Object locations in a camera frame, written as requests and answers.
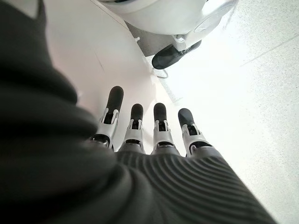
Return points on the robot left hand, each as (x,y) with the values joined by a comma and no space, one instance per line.
(93,182)

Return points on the white cabinet door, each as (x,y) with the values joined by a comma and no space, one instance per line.
(93,46)

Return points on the black robot foot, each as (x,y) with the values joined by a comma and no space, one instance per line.
(165,58)

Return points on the white robot leg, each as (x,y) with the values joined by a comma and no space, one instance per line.
(158,16)

